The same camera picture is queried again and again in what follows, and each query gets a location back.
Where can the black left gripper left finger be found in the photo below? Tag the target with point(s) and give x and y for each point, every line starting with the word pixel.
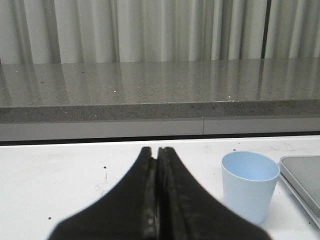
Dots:
pixel 127 212

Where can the white pleated curtain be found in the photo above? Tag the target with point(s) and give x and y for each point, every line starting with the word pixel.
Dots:
pixel 106 31

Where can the light blue plastic cup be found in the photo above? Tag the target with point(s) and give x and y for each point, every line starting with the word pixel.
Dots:
pixel 249 180

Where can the silver digital kitchen scale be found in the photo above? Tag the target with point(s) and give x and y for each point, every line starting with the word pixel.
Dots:
pixel 301 174

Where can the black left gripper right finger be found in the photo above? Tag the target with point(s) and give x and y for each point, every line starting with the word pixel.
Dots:
pixel 188 212

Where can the grey stone counter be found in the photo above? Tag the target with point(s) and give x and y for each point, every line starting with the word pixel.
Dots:
pixel 77 101

